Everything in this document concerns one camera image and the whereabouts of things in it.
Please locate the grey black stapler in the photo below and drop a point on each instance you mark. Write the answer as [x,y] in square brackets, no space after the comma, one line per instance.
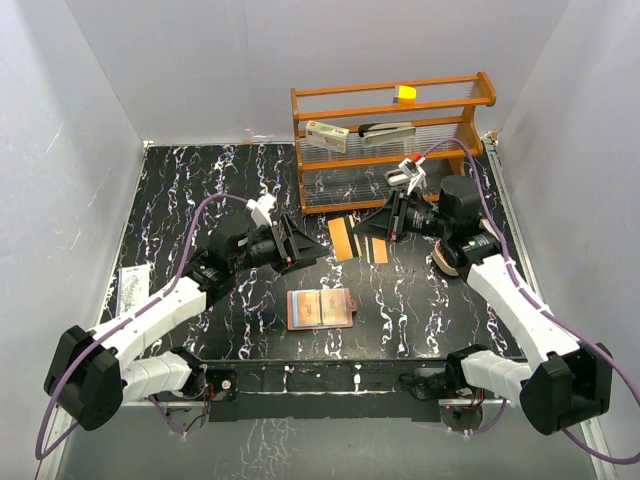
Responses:
[377,134]

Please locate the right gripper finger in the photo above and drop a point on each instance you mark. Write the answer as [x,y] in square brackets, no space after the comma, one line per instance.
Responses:
[414,200]
[381,224]

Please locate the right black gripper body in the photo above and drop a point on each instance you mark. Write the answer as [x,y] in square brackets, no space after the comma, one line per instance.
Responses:
[429,222]

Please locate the yellow grey eraser block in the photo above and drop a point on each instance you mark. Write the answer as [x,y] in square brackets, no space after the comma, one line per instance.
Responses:
[405,95]

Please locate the small white stapler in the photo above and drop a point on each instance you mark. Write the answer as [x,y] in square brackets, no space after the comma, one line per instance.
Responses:
[397,177]

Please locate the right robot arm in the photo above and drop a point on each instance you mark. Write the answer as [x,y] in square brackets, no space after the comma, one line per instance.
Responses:
[562,381]

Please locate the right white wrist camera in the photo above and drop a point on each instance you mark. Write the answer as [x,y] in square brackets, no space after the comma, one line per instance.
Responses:
[414,172]

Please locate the beige oval card tray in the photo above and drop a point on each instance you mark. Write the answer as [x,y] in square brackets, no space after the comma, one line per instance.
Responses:
[450,259]

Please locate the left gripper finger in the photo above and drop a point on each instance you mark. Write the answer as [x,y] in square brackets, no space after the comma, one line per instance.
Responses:
[301,256]
[291,237]

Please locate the orange wooden shelf rack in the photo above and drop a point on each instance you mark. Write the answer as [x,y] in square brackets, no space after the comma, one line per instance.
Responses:
[443,113]

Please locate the gold VIP credit card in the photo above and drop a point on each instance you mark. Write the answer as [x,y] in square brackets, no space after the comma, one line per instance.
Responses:
[333,307]

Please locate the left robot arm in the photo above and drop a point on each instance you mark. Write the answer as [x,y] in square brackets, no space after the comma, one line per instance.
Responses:
[93,373]

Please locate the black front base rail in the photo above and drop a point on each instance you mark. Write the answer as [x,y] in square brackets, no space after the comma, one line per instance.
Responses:
[336,389]

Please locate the pink leather card holder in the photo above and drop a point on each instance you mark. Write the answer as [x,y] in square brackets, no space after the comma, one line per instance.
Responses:
[351,311]

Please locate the white staples box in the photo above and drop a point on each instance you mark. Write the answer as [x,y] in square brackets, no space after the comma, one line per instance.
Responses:
[326,136]

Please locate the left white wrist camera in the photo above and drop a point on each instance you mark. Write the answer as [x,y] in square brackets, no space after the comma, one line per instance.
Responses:
[260,210]

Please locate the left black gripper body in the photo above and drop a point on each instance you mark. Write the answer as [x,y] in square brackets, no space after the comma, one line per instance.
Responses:
[265,250]

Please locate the white printed leaflet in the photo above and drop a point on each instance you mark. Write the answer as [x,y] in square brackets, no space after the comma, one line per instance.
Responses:
[133,287]

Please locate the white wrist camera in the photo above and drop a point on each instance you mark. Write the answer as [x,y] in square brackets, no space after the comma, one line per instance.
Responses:
[260,210]
[414,172]

